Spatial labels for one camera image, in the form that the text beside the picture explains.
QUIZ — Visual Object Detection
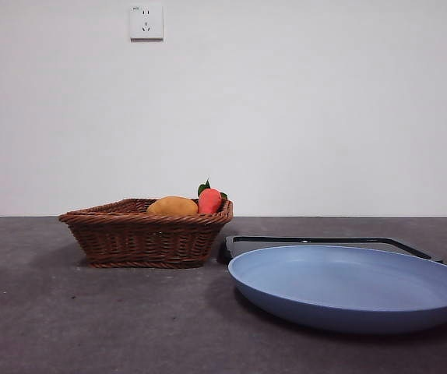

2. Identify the blue round plate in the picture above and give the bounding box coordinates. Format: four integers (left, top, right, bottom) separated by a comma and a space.
227, 244, 447, 335

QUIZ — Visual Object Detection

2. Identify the orange carrot with green leaves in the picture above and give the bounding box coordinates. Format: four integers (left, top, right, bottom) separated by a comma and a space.
196, 178, 229, 215

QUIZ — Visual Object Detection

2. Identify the black flat tray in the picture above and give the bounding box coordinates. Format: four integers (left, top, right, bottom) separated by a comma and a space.
219, 235, 446, 266

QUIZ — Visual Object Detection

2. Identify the brown wicker basket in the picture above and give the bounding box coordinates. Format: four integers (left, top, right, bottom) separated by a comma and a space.
58, 197, 234, 270

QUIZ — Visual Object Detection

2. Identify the white wall socket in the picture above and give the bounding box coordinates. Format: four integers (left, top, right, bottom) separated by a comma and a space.
129, 3, 165, 42

